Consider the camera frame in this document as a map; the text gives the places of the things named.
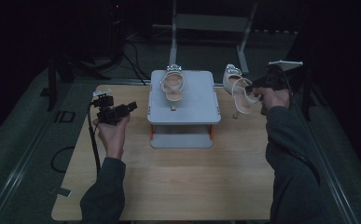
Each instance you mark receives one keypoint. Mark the person's left hand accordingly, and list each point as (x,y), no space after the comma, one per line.
(114,140)

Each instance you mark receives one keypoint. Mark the grey tape piece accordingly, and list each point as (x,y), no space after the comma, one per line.
(64,192)

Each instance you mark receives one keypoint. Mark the grey metal stand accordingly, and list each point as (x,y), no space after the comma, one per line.
(211,23)

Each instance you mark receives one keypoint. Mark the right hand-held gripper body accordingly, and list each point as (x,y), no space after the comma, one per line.
(276,79)

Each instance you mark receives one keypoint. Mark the person's right hand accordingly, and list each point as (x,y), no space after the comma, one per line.
(274,98)

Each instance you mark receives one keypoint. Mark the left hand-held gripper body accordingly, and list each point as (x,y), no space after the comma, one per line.
(106,113)

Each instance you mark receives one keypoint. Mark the black tripod stand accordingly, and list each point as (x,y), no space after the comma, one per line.
(307,93)
(58,77)

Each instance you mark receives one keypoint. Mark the metal floor rail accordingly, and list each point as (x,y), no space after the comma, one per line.
(16,174)
(333,174)

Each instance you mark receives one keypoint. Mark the white two-tier shoe rack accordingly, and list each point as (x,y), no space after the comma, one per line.
(197,102)

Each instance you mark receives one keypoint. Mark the cream slingback shoe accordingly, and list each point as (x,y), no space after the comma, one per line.
(172,85)
(238,88)

